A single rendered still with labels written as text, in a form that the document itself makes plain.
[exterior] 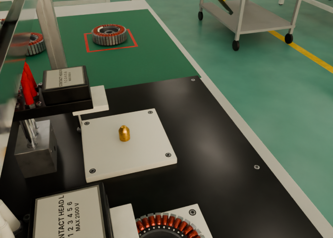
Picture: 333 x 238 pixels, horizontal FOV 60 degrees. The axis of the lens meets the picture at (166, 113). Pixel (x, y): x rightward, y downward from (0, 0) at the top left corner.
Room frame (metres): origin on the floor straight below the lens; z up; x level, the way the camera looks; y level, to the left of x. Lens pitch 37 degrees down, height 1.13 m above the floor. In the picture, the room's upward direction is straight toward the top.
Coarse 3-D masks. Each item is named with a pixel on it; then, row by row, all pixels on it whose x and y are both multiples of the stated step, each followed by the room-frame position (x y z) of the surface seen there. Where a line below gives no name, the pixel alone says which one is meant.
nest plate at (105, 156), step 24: (96, 120) 0.44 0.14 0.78; (120, 120) 0.44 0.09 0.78; (144, 120) 0.44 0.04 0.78; (96, 144) 0.37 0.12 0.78; (120, 144) 0.37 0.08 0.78; (144, 144) 0.37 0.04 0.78; (168, 144) 0.37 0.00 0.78; (96, 168) 0.32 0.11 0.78; (120, 168) 0.32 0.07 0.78; (144, 168) 0.32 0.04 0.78
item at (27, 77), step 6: (24, 66) 0.37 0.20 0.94; (24, 72) 0.33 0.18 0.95; (30, 72) 0.37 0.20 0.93; (24, 78) 0.33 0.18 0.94; (30, 78) 0.37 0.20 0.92; (24, 84) 0.33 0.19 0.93; (30, 84) 0.35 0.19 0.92; (36, 84) 0.38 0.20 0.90; (24, 90) 0.33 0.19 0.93; (30, 90) 0.33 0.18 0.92; (24, 96) 0.33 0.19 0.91; (30, 96) 0.33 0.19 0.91; (36, 96) 0.35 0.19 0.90; (30, 102) 0.33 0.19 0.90
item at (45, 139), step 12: (48, 120) 0.39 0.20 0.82; (36, 132) 0.36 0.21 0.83; (48, 132) 0.36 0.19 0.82; (24, 144) 0.33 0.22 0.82; (36, 144) 0.33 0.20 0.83; (48, 144) 0.33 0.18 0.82; (24, 156) 0.31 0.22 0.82; (36, 156) 0.31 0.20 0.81; (48, 156) 0.32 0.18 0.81; (24, 168) 0.31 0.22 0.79; (36, 168) 0.31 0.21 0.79; (48, 168) 0.32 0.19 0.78
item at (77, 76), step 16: (48, 80) 0.36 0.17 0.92; (64, 80) 0.36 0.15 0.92; (80, 80) 0.36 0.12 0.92; (48, 96) 0.33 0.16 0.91; (64, 96) 0.34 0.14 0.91; (80, 96) 0.34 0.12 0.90; (96, 96) 0.38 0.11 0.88; (16, 112) 0.32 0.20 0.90; (32, 112) 0.32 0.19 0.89; (48, 112) 0.33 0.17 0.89; (64, 112) 0.33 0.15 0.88; (80, 112) 0.34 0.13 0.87; (32, 128) 0.35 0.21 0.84; (32, 144) 0.32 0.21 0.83
